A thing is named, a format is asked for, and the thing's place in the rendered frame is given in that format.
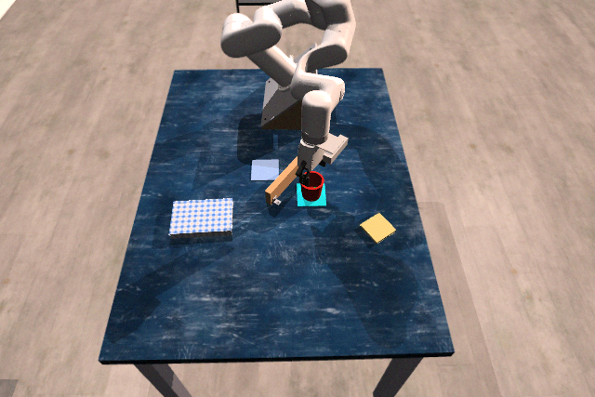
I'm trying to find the red cup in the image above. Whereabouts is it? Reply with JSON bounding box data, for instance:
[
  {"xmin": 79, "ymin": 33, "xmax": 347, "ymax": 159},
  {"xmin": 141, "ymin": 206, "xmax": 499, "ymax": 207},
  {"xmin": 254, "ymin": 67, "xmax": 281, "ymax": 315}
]
[{"xmin": 300, "ymin": 171, "xmax": 324, "ymax": 202}]

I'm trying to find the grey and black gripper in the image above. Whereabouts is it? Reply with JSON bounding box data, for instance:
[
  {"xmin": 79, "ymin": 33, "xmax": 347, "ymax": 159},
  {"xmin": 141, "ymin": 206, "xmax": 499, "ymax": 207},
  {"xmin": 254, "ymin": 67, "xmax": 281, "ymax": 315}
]
[{"xmin": 296, "ymin": 138, "xmax": 326, "ymax": 187}]

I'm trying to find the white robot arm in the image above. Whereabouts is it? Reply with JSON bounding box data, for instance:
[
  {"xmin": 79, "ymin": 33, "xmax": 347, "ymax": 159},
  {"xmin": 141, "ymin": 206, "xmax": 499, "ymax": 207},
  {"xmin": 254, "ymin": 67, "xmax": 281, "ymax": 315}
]
[{"xmin": 220, "ymin": 0, "xmax": 355, "ymax": 165}]

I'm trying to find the yellow sticky-note pad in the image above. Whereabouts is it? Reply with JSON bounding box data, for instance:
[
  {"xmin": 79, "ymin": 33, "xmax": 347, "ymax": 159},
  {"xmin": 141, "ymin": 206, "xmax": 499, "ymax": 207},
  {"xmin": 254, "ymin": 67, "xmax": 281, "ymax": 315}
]
[{"xmin": 360, "ymin": 214, "xmax": 396, "ymax": 244}]

